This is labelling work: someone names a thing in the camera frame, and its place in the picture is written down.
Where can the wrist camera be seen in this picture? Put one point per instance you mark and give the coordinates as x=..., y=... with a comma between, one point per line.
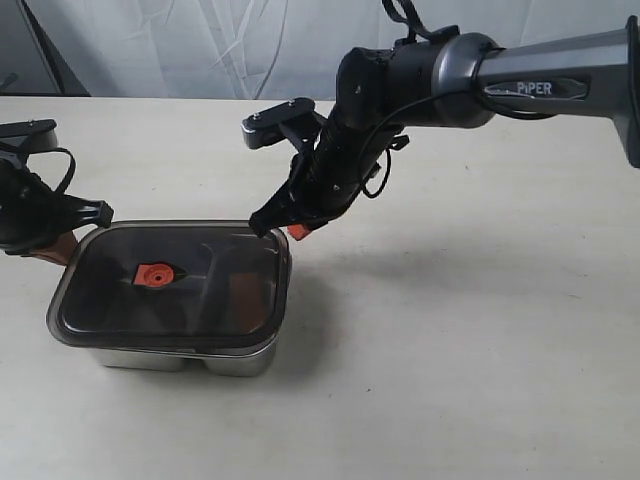
x=294, y=120
x=29, y=137

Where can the yellow toy cheese wedge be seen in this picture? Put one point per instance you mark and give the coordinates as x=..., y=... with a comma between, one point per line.
x=247, y=304

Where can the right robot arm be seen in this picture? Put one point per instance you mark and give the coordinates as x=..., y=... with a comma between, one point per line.
x=449, y=80

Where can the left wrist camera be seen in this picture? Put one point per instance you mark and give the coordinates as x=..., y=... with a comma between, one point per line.
x=29, y=137

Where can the smoked transparent plastic lid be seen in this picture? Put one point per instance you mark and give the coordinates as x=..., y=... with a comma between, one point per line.
x=165, y=284

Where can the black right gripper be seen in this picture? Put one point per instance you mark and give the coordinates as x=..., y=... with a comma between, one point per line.
x=327, y=182

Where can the stainless steel lunch box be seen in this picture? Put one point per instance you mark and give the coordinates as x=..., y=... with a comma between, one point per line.
x=239, y=362

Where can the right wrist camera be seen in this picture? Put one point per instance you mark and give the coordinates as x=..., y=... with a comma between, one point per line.
x=294, y=120

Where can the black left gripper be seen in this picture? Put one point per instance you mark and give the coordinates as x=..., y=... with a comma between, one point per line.
x=30, y=211

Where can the white backdrop curtain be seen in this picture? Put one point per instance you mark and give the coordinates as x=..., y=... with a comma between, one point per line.
x=212, y=49

